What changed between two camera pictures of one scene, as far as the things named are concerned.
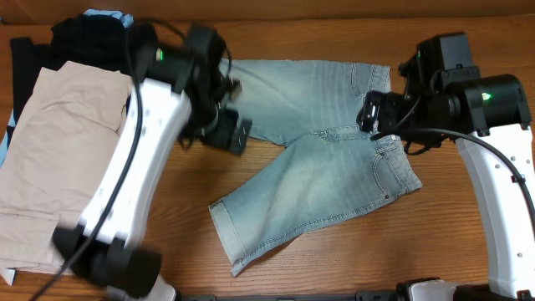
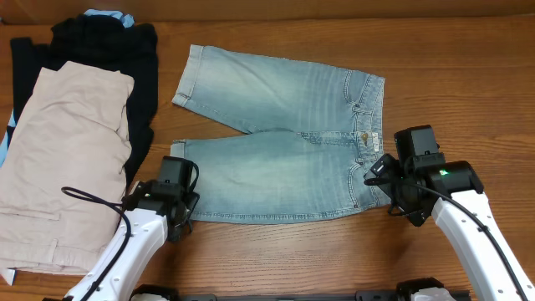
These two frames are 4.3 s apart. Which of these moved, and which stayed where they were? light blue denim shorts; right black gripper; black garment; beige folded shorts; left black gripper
Moved: left black gripper; right black gripper; light blue denim shorts
Stayed: black garment; beige folded shorts
